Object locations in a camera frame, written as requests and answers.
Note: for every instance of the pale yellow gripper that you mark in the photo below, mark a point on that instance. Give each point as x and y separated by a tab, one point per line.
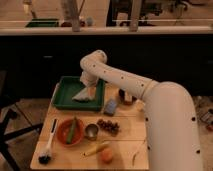
90	83

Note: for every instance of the white towel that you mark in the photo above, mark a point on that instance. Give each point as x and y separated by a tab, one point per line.
81	95

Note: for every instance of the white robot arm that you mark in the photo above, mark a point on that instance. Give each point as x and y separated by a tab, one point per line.
171	125

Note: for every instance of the metal cup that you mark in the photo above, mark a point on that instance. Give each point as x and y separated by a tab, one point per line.
91	132

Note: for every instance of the green plastic tray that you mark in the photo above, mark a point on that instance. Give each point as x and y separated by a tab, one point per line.
68	87

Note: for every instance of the blue sponge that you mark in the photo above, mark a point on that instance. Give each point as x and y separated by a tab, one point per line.
110	107

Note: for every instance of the black bowl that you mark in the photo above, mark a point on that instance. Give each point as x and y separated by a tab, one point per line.
121	95

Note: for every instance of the wooden block in bowl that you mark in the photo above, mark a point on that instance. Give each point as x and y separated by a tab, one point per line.
127	97

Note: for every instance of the green cucumber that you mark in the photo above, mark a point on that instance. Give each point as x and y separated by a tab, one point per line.
71	131

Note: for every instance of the bunch of dark grapes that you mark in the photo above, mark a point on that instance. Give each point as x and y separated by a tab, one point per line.
109	126

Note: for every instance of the orange bowl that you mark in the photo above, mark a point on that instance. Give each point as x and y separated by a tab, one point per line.
63	130

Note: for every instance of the wooden table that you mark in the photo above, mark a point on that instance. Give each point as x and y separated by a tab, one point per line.
129	146

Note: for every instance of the orange fruit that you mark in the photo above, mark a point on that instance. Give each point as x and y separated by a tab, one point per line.
106	155

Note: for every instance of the green bin in background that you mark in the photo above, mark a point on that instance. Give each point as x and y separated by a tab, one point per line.
43	22

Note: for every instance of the black office chair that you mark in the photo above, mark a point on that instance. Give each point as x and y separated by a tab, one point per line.
5	101

